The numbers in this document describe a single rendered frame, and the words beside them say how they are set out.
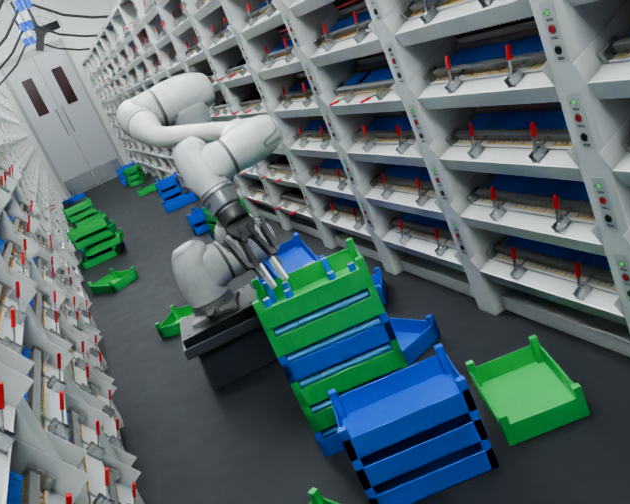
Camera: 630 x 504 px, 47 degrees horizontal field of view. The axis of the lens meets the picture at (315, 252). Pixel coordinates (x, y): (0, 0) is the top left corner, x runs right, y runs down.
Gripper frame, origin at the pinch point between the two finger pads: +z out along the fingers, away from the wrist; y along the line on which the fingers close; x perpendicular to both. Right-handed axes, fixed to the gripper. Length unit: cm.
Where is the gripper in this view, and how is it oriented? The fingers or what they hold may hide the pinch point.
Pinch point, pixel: (273, 273)
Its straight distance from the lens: 185.3
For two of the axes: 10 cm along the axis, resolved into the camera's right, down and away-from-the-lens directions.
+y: -7.4, 4.8, -4.7
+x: 3.4, -3.4, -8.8
